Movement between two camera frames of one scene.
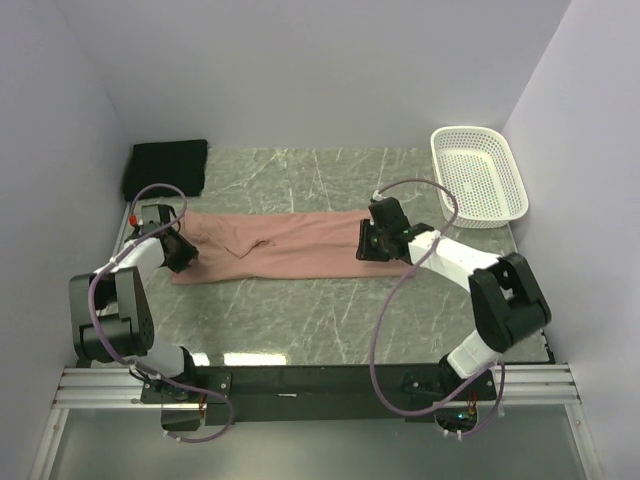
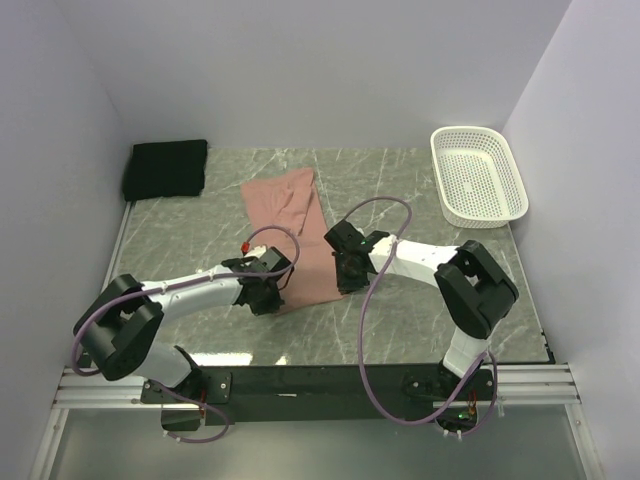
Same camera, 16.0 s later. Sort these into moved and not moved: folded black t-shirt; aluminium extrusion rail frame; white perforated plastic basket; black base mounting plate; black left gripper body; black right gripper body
Moved: black right gripper body; black left gripper body
Not moved: white perforated plastic basket; folded black t-shirt; black base mounting plate; aluminium extrusion rail frame
